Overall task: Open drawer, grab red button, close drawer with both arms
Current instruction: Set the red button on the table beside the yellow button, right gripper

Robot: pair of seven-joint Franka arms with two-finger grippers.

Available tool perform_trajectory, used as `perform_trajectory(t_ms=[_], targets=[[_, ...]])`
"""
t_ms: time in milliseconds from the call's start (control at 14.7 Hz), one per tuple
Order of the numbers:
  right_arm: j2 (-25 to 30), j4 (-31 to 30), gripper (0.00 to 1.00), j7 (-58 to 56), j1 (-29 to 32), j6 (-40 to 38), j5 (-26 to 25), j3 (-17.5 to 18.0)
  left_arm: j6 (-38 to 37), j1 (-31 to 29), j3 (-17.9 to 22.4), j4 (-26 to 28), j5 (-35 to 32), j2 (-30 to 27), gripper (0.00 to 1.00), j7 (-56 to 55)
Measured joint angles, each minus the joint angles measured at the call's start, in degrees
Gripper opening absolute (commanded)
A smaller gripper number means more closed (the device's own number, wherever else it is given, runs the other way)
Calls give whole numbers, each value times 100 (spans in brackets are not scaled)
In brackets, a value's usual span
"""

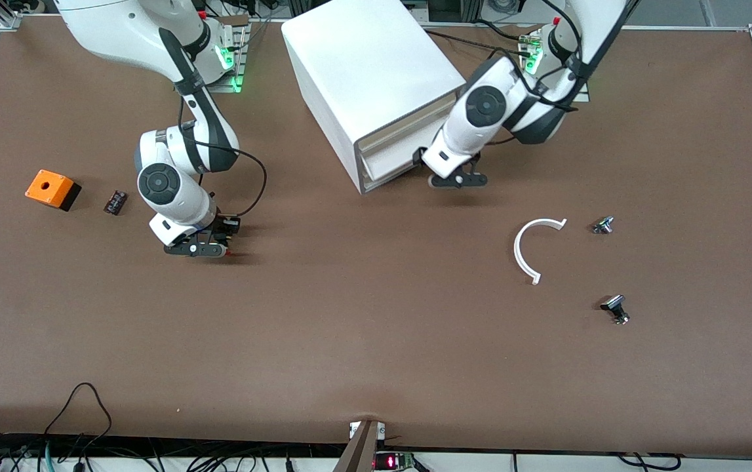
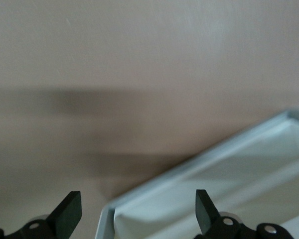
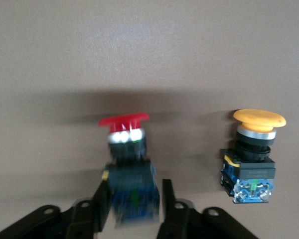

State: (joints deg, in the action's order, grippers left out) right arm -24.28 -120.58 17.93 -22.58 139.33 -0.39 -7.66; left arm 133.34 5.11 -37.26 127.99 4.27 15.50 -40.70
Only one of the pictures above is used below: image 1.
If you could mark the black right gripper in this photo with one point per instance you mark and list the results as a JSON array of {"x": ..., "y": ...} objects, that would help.
[{"x": 223, "y": 227}]

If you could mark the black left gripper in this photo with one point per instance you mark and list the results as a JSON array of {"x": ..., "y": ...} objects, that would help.
[{"x": 476, "y": 157}]

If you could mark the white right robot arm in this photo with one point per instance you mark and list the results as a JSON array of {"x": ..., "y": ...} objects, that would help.
[{"x": 166, "y": 183}]

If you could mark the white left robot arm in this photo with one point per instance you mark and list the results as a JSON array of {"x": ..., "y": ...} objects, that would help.
[{"x": 480, "y": 108}]

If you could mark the white curved plastic arc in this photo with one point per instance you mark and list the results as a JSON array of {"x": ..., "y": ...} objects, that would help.
[{"x": 516, "y": 250}]

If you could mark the small black electrical component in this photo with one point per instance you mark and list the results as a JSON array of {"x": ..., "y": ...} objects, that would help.
[{"x": 115, "y": 202}]

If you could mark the small silver metal knob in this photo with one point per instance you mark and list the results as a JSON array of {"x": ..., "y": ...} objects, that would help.
[{"x": 603, "y": 225}]

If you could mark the black and silver knob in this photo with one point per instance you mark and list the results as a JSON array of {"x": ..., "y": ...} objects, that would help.
[{"x": 613, "y": 303}]

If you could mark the device with red light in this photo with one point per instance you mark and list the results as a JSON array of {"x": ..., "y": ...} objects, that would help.
[{"x": 392, "y": 462}]

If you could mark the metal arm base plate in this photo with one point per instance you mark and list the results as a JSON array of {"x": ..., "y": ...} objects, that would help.
[
  {"x": 235, "y": 85},
  {"x": 583, "y": 97}
]

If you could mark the orange button enclosure box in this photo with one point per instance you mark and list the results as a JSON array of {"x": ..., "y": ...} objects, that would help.
[{"x": 51, "y": 187}]

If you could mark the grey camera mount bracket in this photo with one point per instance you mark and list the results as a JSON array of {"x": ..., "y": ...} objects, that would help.
[{"x": 359, "y": 452}]

